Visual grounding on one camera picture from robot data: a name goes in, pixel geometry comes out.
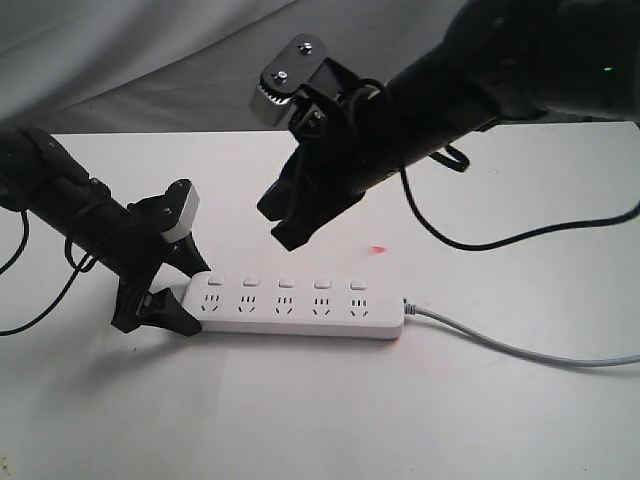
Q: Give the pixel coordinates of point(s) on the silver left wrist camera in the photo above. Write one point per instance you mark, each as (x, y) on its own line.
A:
(181, 208)

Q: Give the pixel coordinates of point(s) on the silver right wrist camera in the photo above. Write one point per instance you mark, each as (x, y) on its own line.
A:
(283, 77)

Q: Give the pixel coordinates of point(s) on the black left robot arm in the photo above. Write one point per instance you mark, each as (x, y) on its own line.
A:
(38, 175)

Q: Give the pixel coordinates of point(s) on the white five-outlet power strip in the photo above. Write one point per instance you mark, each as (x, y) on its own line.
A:
(280, 304)

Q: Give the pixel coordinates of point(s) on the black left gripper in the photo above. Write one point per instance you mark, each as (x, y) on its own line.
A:
(135, 252)

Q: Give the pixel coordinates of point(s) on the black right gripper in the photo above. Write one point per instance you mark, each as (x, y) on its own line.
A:
(338, 157)

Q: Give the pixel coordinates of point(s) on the grey backdrop cloth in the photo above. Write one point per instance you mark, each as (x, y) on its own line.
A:
(185, 66)

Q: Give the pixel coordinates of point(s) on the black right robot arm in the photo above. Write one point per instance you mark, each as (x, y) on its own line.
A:
(499, 63)

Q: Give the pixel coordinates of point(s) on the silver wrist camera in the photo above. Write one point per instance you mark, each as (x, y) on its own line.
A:
(181, 208)
(283, 77)

